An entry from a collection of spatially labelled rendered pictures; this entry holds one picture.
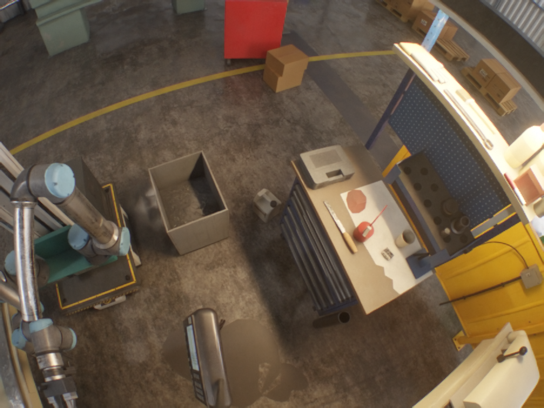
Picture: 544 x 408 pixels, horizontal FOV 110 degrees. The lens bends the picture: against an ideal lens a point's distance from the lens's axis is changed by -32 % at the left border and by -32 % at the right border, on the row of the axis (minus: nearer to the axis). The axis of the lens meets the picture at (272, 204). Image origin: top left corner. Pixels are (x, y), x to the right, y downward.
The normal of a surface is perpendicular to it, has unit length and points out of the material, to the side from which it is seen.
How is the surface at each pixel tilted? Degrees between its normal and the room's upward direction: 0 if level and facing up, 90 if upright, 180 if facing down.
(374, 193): 0
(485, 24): 58
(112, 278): 0
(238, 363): 0
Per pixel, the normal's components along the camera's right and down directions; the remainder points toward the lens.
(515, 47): -0.72, 0.00
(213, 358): 0.43, -0.47
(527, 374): 0.12, -0.45
